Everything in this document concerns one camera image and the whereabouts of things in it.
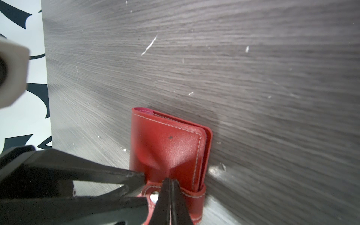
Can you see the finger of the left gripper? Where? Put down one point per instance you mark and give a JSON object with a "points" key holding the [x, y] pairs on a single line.
{"points": [[37, 188]]}

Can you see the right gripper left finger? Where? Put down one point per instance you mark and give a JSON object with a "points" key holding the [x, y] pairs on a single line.
{"points": [[161, 213]]}

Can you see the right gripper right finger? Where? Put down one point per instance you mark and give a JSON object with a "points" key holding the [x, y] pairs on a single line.
{"points": [[179, 211]]}

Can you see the red leather card holder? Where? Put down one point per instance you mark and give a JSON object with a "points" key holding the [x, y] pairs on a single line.
{"points": [[163, 146]]}

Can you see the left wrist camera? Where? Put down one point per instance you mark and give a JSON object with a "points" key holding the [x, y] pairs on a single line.
{"points": [[14, 70]]}

